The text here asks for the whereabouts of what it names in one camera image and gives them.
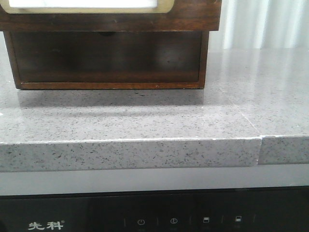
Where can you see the black appliance control panel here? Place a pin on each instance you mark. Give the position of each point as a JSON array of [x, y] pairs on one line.
[[278, 209]]

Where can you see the white pleated curtain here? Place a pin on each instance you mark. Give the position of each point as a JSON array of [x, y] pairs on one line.
[[261, 24]]

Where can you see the dark wooden drawer cabinet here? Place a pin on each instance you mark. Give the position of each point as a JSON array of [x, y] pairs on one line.
[[205, 60]]

